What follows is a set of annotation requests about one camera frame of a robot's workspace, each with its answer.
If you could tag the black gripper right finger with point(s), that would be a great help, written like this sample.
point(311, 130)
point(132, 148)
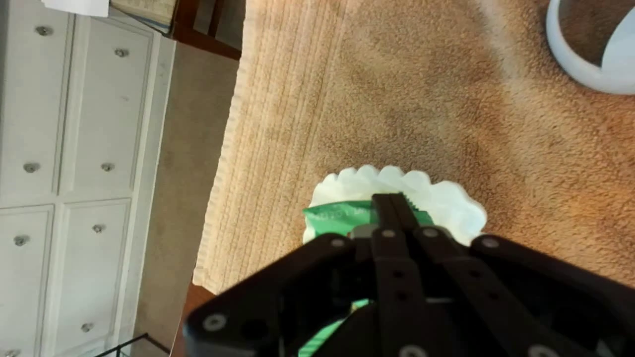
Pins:
point(517, 299)

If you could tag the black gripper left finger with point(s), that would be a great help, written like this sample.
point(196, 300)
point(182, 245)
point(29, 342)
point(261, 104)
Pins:
point(279, 291)

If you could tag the green packet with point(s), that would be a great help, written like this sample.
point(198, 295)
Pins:
point(339, 219)

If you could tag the white fluted paper bowl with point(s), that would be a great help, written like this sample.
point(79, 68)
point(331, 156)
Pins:
point(450, 199)

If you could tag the tan terry towel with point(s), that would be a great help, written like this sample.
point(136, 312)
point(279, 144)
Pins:
point(398, 100)

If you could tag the white dresser with knobs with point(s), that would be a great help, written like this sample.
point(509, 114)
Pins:
point(93, 132)

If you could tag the wooden chair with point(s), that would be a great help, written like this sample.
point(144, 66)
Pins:
point(200, 37)

